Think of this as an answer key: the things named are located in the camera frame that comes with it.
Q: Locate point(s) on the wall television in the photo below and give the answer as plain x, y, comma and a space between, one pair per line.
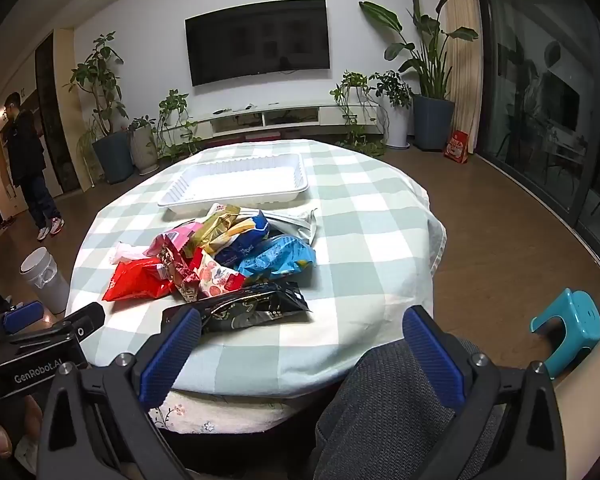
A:
257, 40

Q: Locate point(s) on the bushy plant in tall pot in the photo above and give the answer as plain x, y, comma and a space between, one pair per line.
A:
397, 125

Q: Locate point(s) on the white television cabinet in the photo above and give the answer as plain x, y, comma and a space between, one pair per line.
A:
300, 115

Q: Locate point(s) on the white packet with red label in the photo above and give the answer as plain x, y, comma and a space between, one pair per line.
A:
300, 222

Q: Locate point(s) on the trailing vine plant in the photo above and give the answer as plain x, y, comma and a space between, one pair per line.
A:
177, 110

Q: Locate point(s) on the red storage box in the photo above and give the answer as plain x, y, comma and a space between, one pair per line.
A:
262, 137
225, 140

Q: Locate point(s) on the white plastic bucket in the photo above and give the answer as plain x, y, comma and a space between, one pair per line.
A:
50, 285

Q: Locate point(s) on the glass sliding door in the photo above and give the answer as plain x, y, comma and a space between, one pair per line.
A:
540, 85

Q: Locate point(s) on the large-leaf plant in square pot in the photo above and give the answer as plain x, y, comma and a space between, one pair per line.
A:
432, 122

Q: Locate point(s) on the red snack packet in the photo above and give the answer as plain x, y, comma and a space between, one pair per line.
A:
135, 282

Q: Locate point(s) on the teal plastic stool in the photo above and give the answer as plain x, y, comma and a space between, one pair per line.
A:
575, 320

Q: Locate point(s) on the red white fruit-print packet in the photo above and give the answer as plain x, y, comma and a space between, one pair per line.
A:
215, 277

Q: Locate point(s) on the red paper bag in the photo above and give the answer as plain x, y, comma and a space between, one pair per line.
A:
456, 147

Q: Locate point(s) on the green white checked tablecloth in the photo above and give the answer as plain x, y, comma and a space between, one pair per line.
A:
370, 240

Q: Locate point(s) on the brown patterned snack packet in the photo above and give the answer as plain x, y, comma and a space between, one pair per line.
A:
167, 255

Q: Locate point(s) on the light blue snack packet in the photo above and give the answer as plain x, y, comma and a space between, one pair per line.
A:
275, 260

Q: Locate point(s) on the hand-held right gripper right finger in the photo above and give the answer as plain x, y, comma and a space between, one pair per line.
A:
432, 360

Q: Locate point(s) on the pink snack packet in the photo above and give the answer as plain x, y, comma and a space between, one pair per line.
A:
182, 235

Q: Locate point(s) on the small plant in white pot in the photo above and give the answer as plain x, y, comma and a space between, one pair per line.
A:
144, 152

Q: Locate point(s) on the person's left hand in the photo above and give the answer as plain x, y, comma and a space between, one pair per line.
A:
0, 440

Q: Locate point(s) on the long white pink packet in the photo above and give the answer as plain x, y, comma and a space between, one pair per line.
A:
125, 252

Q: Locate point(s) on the beige curtain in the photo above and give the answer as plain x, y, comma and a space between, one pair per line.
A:
462, 20

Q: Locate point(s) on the person's leg in grey trousers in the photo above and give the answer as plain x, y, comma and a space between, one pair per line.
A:
380, 410

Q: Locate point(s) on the floral cloth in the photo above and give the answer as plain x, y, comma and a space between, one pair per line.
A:
220, 415

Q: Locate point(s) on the white plastic tray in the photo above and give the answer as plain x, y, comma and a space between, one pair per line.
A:
240, 182

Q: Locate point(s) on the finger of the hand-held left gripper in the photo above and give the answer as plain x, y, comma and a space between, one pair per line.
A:
22, 317
87, 320

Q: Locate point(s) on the hanging pothos plant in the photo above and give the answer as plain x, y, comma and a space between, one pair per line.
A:
352, 85

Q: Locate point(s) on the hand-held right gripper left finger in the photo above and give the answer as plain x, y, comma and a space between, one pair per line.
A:
170, 360

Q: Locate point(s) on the black snack packet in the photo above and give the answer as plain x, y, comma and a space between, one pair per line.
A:
260, 305

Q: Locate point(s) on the gold snack packet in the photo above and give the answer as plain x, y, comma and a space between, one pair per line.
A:
217, 232

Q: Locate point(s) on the leafy tree in dark pot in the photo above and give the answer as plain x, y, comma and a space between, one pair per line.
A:
112, 160

